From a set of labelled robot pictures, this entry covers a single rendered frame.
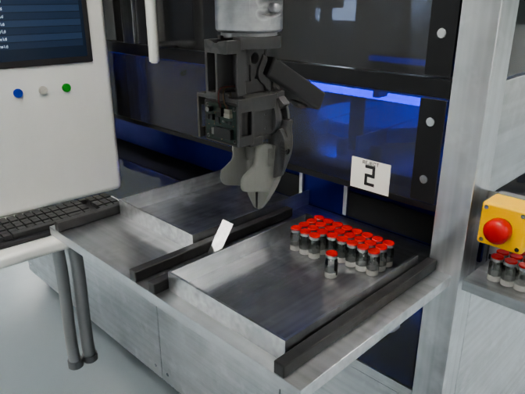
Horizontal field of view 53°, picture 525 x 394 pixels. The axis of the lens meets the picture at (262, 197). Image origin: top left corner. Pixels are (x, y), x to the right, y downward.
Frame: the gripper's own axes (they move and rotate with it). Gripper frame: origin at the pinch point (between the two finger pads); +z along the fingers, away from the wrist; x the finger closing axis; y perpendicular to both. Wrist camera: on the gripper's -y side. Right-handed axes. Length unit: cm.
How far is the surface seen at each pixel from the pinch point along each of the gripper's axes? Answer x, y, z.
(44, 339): -148, -21, 109
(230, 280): -14.9, -7.4, 21.3
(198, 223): -37.2, -18.2, 21.3
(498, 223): 18.2, -32.5, 8.2
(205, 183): -54, -34, 20
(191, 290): -13.9, 1.8, 18.9
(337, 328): 7.9, -6.9, 19.5
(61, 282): -99, -13, 59
